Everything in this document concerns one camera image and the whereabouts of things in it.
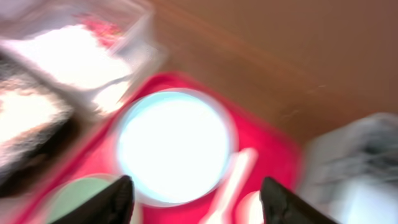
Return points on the black plastic tray bin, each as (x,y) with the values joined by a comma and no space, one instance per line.
(18,175)

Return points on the food leftovers in tray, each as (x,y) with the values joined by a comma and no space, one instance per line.
(29,116)

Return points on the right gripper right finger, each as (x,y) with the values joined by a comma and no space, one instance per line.
(281,206)

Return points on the red ketchup sachet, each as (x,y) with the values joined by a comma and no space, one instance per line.
(106,33)

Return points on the white plastic spoon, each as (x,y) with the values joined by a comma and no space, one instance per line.
(249,209)

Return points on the grey dishwasher rack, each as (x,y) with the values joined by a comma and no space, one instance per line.
(351,173)

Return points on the white plastic fork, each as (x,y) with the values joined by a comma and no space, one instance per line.
(227,194)

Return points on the clear plastic bin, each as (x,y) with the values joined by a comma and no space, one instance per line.
(23,19)

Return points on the white napkin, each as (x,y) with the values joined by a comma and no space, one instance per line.
(71,56)

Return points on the green bowl with leftovers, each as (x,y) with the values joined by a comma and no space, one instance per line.
(77,196)

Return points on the light blue plate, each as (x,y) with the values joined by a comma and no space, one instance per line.
(176,144)

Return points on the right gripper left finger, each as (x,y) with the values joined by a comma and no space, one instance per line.
(102,205)

